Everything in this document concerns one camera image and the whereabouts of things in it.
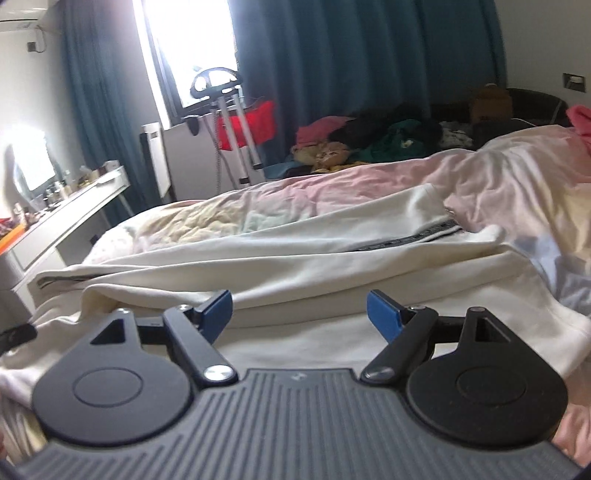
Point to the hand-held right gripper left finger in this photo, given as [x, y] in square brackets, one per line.
[216, 318]

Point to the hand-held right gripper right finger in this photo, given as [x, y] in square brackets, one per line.
[382, 318]

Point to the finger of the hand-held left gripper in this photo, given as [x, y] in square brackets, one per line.
[16, 338]

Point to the cream zip sweatshirt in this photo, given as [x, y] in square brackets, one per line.
[323, 258]

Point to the orange tray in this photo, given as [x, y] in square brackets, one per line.
[10, 239]

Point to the white dressing table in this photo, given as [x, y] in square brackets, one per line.
[64, 221]

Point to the row of cosmetic bottles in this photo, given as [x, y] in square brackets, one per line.
[55, 189]

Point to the white radiator heater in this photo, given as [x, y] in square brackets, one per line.
[157, 161]

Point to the beige patterned cloth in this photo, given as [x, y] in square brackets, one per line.
[330, 154]

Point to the lit vanity mirror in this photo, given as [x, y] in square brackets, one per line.
[34, 161]

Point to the green garment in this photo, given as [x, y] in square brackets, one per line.
[397, 141]

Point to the pink bed blanket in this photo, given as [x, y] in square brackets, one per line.
[508, 184]

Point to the white tissue box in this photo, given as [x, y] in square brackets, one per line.
[111, 167]

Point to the garment steamer stand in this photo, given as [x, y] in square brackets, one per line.
[231, 129]

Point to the black hanging pouch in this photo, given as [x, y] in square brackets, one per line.
[194, 124]

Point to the black garment pile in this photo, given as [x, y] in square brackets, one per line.
[392, 122]

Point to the white patterned cloth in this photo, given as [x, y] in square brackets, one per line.
[455, 134]

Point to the pink garment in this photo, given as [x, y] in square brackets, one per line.
[318, 129]

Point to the red garment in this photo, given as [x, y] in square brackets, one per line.
[258, 122]

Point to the blue curtain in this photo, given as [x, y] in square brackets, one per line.
[106, 110]
[369, 60]

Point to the brown box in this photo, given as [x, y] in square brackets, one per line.
[491, 104]

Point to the black sofa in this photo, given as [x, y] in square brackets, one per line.
[535, 108]

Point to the window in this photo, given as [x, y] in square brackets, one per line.
[184, 50]

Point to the pink cloth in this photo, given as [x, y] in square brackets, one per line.
[581, 124]

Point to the white air conditioner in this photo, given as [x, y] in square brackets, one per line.
[27, 11]

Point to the wall switch plate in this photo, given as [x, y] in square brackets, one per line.
[574, 81]

